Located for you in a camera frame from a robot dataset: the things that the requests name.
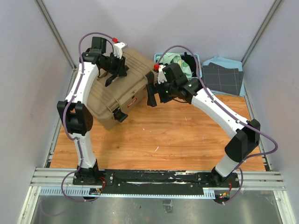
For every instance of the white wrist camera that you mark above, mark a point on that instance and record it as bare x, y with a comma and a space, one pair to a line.
118, 49
161, 75

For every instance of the grey checked folded cloth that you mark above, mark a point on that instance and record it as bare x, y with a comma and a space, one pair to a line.
226, 80

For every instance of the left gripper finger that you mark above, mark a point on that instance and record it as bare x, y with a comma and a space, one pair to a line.
110, 80
122, 68

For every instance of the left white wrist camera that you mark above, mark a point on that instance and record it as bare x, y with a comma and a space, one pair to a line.
118, 49

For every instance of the blue plastic basket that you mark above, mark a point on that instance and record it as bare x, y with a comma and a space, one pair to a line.
197, 61

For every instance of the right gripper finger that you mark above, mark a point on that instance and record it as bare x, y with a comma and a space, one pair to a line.
151, 91
150, 77

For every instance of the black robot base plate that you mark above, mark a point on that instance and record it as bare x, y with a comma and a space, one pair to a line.
156, 182

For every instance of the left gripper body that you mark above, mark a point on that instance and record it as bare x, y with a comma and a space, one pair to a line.
111, 64

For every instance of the black cloth in basket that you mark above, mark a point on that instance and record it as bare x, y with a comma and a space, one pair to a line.
188, 58

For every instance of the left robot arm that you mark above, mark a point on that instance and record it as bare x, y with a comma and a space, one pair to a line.
74, 114

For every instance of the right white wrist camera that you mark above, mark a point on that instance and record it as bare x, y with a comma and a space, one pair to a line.
161, 75

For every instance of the light blue folded cloth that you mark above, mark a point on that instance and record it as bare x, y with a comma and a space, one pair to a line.
226, 63

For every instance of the tan plastic tool box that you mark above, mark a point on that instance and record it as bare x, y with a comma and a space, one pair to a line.
111, 105

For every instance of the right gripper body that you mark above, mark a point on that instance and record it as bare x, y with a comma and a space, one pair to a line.
164, 92

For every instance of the green patterned cloth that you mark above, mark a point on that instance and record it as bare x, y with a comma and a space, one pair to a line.
170, 58

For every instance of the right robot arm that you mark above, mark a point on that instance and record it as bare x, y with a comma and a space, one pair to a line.
171, 83

